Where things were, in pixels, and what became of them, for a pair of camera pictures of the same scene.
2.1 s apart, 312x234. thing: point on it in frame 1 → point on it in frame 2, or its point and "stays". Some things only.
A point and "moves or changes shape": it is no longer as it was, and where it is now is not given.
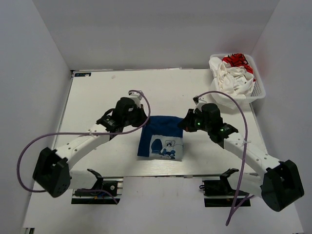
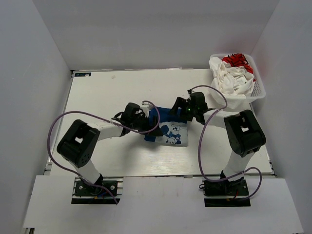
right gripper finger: (190, 122) → (175, 110)
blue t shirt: (162, 139) moves or changes shape
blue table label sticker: (82, 74) stays
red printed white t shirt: (236, 59) stays
